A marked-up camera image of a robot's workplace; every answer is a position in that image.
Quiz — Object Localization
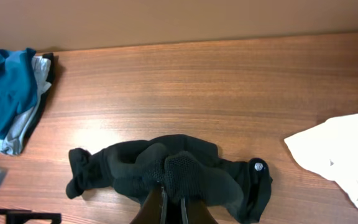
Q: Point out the blue button shirt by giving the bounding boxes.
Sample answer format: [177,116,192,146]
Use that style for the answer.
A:
[0,47,40,140]

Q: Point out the black t-shirt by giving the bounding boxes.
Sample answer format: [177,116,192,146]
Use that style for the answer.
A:
[66,134,272,223]

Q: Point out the white t-shirt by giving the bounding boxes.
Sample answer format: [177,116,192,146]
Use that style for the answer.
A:
[284,114,358,208]

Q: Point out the light grey folded garment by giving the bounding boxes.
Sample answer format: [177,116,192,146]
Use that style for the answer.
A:
[0,54,54,156]

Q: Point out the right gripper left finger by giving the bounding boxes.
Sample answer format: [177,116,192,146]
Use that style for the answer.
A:
[131,187,167,224]

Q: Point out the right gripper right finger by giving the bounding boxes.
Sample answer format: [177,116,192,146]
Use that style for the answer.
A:
[180,198,218,224]

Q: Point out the dark navy folded garment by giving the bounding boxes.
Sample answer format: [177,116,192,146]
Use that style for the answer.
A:
[0,51,56,144]

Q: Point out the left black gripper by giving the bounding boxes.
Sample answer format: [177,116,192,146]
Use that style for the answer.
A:
[0,208,62,224]

